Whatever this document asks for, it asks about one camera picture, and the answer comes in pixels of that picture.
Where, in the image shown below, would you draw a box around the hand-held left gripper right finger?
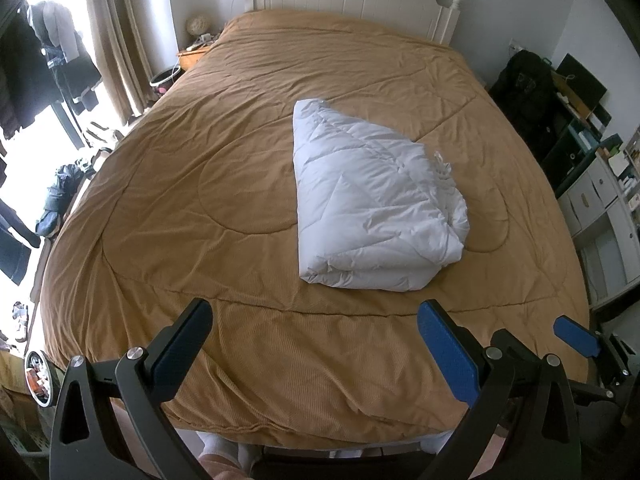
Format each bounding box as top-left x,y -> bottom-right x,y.
417,300 -> 583,480

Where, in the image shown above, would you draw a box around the beige curtain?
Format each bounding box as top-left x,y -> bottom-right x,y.
82,0 -> 173,121

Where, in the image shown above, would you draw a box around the black backpack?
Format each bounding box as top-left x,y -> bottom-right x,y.
490,50 -> 558,161

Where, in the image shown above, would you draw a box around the white puffer jacket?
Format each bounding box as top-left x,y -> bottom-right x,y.
291,99 -> 471,292

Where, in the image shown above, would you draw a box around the brown bed quilt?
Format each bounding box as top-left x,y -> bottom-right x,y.
30,7 -> 591,448

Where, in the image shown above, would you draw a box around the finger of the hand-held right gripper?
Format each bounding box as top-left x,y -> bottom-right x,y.
552,316 -> 632,401
491,329 -> 543,361

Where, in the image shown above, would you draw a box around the black flat board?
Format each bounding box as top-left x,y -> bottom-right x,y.
556,53 -> 608,107

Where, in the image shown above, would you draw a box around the blue jeans pile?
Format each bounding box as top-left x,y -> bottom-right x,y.
36,160 -> 93,238

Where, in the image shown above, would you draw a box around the round metal tin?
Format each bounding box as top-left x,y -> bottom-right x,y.
25,350 -> 52,407

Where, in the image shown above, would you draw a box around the white drawer cabinet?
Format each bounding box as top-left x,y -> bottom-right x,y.
557,130 -> 640,311

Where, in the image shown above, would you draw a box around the black shelf unit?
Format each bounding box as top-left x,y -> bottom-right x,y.
540,90 -> 623,196

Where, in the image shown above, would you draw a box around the wooden nightstand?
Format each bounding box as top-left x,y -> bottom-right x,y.
177,42 -> 217,72

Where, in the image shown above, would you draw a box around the person's foot in white sock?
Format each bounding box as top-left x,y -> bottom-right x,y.
195,447 -> 262,480

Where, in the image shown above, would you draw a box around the round black bin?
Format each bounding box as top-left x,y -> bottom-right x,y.
150,67 -> 182,89

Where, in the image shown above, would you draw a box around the hanging dark clothes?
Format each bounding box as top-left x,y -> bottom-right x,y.
0,0 -> 103,136

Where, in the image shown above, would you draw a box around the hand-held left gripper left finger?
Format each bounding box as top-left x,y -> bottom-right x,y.
50,298 -> 216,480

